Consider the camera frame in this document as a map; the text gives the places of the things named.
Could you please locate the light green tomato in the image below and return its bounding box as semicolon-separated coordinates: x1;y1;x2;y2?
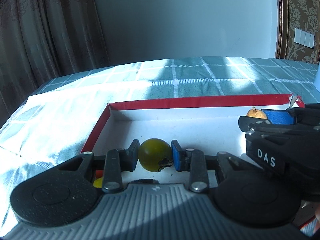
138;138;173;172

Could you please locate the red cherry tomato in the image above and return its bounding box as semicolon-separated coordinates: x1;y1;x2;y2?
95;170;104;178

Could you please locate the person's hand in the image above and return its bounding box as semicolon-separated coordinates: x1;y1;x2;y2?
313;206;320;236

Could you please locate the red shallow cardboard box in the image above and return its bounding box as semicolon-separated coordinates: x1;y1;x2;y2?
80;93;320;230

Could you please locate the light blue kettle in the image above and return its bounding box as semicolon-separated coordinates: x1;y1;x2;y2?
313;66;320;92

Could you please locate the teal checked bedsheet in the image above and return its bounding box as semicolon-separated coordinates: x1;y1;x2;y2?
1;56;319;235

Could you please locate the brown patterned curtain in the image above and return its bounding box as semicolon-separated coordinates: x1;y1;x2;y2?
1;0;110;123

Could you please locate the white wall switch panel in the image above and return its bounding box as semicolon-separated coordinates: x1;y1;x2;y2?
294;28;315;49

